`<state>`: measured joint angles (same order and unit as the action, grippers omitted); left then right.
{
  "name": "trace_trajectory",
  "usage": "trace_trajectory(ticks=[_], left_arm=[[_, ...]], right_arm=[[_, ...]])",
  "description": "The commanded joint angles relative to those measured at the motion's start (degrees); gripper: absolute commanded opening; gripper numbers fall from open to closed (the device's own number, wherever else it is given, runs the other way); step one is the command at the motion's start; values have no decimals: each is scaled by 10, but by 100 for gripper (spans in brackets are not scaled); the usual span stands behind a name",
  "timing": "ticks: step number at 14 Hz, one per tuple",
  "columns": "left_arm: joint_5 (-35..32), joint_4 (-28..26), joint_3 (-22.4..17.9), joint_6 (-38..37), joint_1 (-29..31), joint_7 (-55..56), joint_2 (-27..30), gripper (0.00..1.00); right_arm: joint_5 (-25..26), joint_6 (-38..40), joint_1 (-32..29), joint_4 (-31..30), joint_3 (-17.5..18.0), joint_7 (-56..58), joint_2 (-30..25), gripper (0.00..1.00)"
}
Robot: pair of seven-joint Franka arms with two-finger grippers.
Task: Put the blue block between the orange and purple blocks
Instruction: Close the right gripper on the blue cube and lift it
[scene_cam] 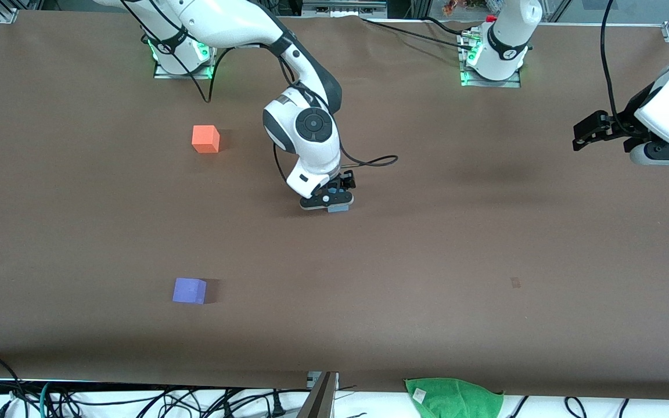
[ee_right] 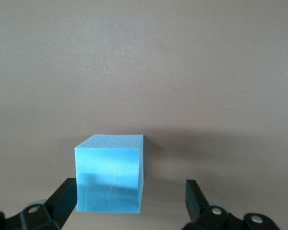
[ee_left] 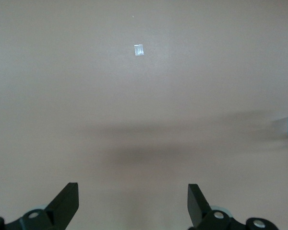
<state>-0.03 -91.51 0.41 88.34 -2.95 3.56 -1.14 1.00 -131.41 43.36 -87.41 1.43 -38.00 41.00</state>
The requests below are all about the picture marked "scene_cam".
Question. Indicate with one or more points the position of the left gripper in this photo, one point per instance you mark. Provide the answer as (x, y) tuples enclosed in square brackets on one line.
[(619, 128)]

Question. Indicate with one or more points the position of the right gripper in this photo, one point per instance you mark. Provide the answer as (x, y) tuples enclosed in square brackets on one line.
[(346, 181)]

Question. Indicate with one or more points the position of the blue cube block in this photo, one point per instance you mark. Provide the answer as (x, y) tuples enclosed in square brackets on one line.
[(339, 208)]

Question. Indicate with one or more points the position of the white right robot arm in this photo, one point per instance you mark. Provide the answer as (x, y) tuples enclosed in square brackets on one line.
[(317, 154)]

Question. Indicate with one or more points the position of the orange cube block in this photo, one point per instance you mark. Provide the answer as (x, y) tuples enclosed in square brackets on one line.
[(205, 140)]

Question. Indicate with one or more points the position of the purple cube block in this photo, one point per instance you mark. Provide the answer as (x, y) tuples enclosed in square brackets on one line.
[(188, 291)]

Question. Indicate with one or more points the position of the brown table cover sheet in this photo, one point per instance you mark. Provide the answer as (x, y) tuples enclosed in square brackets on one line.
[(427, 261)]

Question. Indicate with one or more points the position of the black power plug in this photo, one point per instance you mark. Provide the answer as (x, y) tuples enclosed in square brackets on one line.
[(278, 404)]

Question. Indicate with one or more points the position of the green cloth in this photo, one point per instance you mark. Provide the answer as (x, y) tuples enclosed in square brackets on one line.
[(456, 400)]

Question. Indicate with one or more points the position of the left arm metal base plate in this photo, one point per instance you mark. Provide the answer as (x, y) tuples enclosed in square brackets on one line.
[(509, 83)]

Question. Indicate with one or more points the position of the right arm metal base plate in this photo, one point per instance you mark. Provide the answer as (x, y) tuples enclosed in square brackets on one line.
[(209, 68)]

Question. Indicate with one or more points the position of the aluminium frame rail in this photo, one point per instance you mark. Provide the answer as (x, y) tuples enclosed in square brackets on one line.
[(340, 7)]

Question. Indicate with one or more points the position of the grey metal camera post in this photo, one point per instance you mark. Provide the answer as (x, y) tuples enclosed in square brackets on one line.
[(320, 400)]

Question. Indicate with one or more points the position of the aluminium frame post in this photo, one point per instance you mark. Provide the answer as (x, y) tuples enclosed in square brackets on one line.
[(418, 8)]

